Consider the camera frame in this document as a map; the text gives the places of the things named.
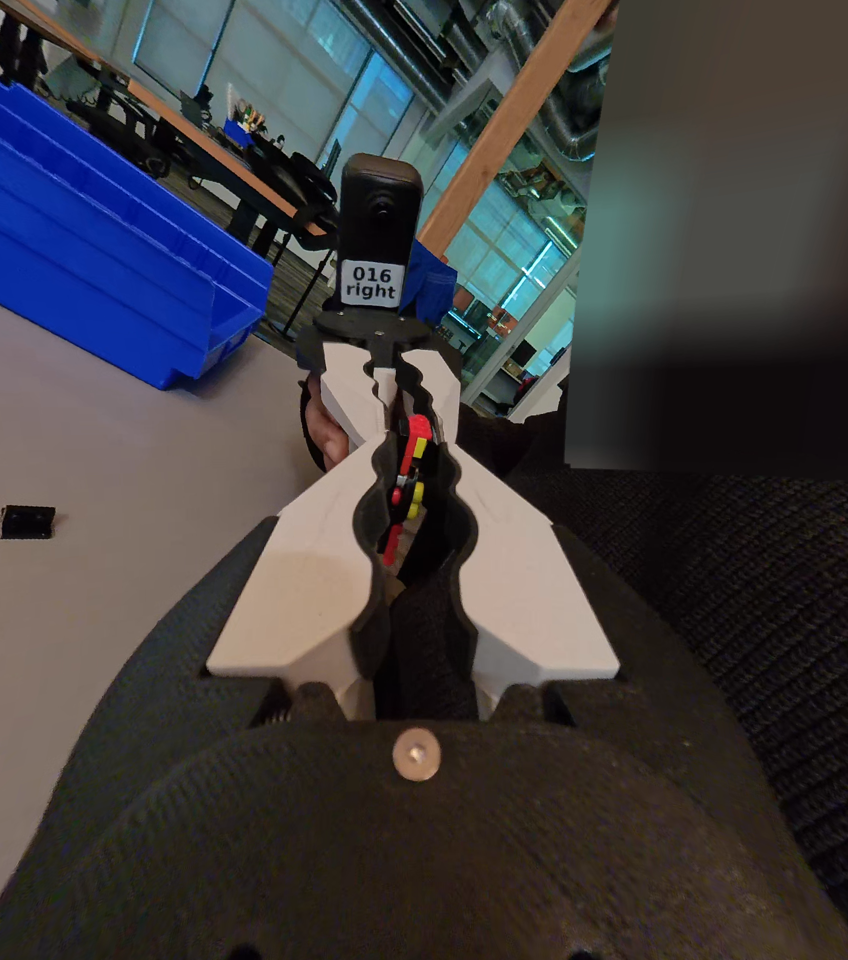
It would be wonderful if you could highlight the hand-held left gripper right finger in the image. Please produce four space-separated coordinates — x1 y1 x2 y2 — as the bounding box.
431 442 621 721

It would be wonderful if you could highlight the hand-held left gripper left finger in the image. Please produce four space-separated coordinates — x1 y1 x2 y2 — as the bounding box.
206 431 402 721

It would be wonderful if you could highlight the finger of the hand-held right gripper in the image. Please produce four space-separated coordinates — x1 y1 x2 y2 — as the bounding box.
396 351 464 449
319 342 404 451

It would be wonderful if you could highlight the partly built lego model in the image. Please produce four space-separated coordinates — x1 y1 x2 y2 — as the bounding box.
382 414 437 567

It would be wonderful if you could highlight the person's right forearm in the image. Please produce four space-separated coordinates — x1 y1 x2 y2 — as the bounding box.
457 405 567 489

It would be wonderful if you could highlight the person's right hand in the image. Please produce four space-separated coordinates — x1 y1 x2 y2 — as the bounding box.
306 388 355 474

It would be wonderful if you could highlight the black backpack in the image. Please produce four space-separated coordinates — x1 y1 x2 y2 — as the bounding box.
274 150 340 252

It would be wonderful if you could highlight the wooden beam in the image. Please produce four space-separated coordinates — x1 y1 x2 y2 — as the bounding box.
420 0 616 256

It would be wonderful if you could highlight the wooden board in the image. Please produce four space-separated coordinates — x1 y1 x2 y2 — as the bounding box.
0 0 329 235

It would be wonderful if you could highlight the person's dark knit sweater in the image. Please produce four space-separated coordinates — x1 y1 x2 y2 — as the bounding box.
386 405 848 960

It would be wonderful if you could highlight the blue storage bin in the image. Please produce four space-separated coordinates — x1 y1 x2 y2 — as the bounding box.
0 33 275 391

